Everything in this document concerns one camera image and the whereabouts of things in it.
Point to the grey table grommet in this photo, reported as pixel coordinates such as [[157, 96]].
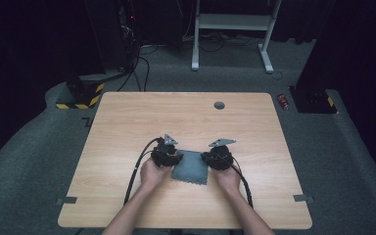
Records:
[[219, 105]]

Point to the person's right hand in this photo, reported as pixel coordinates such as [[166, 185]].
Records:
[[226, 179]]

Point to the red can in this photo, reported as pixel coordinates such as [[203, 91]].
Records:
[[283, 102]]

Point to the black yellow striped base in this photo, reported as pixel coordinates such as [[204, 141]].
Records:
[[88, 96]]

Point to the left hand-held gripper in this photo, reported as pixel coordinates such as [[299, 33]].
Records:
[[166, 155]]

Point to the grey tape strip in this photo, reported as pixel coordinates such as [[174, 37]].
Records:
[[67, 200], [303, 198]]

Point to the white metal stand frame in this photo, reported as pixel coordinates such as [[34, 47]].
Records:
[[233, 22]]

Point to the grey cloth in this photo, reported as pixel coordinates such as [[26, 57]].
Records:
[[191, 169]]

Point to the dark equipment rack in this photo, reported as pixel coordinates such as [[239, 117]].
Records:
[[127, 32]]

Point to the black stand base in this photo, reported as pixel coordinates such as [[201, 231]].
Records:
[[313, 101]]

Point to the person's left hand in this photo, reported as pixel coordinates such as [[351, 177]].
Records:
[[153, 174]]

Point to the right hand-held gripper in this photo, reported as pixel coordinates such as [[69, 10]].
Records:
[[220, 156]]

